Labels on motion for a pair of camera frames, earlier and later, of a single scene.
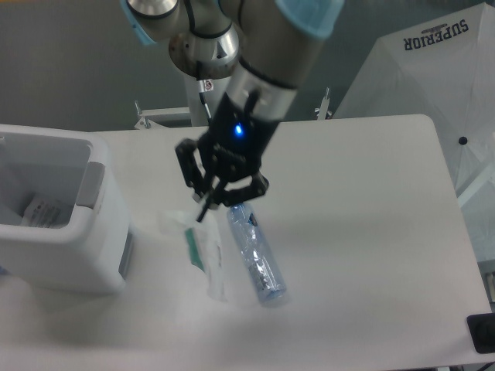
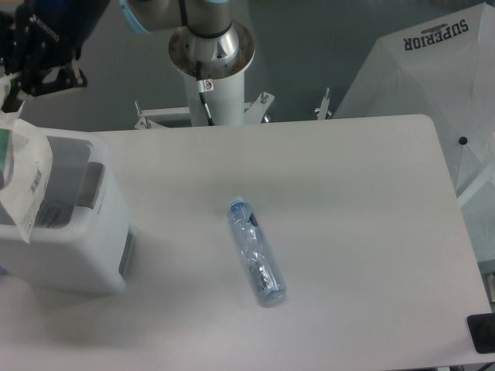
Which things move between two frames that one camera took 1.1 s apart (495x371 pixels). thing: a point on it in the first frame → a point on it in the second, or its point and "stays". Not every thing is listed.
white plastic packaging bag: x=204 y=246 → x=25 y=162
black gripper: x=235 y=142 → x=41 y=35
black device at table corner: x=482 y=330 stays
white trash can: x=65 y=225 stays
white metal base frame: x=145 y=116 stays
